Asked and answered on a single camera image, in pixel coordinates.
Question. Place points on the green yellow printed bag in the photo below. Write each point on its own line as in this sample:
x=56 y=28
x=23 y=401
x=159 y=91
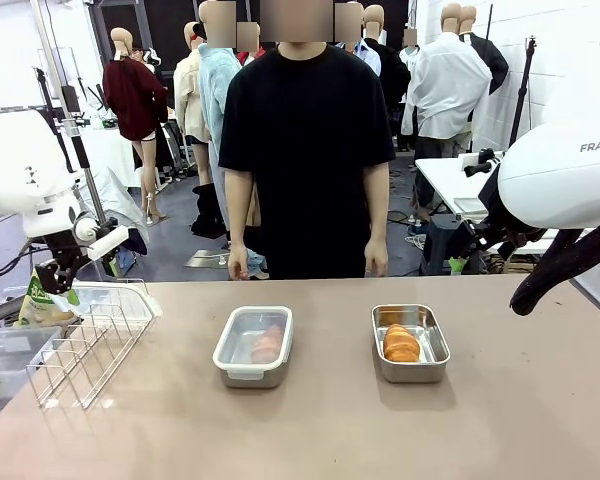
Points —
x=42 y=312

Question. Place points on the mannequin in blue collared shirt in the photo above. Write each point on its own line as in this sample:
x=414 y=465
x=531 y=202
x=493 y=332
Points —
x=367 y=52

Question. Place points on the person's right forearm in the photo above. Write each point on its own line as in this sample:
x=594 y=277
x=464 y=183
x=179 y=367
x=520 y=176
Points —
x=239 y=210

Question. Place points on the person's black t-shirt torso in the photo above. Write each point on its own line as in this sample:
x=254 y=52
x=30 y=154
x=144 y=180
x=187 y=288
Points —
x=305 y=140

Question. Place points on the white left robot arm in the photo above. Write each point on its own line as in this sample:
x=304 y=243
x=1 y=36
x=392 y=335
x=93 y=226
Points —
x=25 y=175

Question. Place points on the mannequin in black white jacket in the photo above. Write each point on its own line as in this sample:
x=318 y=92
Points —
x=495 y=65

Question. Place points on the white cloth covered table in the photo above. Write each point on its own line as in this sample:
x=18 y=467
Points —
x=110 y=150

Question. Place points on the mannequin in white shirt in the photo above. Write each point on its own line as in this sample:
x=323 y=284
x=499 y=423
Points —
x=445 y=85

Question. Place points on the black tripod stand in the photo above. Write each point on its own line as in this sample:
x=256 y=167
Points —
x=525 y=85

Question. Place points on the mannequin in maroon jacket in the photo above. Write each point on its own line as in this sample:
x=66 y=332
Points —
x=130 y=100

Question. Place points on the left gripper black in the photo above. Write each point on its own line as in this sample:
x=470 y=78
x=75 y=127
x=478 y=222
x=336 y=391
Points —
x=67 y=255

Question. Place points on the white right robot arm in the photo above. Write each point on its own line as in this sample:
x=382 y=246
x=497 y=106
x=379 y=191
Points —
x=560 y=175

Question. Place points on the golden croissant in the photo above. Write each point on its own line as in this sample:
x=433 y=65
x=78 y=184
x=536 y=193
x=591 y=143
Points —
x=267 y=345
x=401 y=344

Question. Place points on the translucent plastic cover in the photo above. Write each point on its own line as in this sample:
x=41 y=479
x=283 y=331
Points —
x=117 y=200

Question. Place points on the person's left forearm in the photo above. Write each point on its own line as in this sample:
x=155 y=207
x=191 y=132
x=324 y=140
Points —
x=378 y=205

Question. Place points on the mannequin in light blue shirt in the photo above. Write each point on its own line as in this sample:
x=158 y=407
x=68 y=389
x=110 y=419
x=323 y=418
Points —
x=212 y=90

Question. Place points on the mannequin in red top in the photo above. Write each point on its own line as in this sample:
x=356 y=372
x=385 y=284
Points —
x=241 y=56

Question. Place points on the small mannequin in white top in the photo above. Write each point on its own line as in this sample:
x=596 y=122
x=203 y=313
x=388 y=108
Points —
x=410 y=55

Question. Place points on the metal floor plate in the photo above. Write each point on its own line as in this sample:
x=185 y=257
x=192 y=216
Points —
x=205 y=260

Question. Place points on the mannequin in black coat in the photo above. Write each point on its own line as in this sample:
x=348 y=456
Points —
x=395 y=75

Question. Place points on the rectangular steel container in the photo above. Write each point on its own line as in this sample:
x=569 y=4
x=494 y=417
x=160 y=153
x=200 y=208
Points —
x=435 y=360
x=252 y=380

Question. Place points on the pair of black boots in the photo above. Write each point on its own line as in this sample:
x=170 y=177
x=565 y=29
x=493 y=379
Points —
x=209 y=210

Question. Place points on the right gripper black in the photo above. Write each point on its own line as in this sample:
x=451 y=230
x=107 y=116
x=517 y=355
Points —
x=490 y=240

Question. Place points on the silver metal stand pole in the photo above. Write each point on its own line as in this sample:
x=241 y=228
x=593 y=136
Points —
x=60 y=75

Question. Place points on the mannequin in cream shirt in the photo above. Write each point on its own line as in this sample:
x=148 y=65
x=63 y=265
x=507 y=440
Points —
x=187 y=95

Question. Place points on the clear plastic storage bin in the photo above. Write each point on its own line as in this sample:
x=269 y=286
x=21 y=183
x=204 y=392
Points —
x=10 y=360

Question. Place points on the black camera tripod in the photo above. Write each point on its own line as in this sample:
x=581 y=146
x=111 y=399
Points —
x=47 y=100

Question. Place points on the clear white-rimmed container lid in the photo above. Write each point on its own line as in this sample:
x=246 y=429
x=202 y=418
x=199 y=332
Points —
x=240 y=340
x=120 y=297

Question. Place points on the person's left hand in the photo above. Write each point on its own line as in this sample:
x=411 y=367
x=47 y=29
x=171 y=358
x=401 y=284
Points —
x=376 y=257

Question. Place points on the person's right hand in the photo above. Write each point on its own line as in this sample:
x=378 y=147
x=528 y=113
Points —
x=238 y=260

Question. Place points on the thin black pole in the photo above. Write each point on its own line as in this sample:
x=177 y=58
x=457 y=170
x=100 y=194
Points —
x=488 y=22

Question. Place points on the grey metal tray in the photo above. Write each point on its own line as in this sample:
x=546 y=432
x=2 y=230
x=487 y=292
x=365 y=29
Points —
x=2 y=310

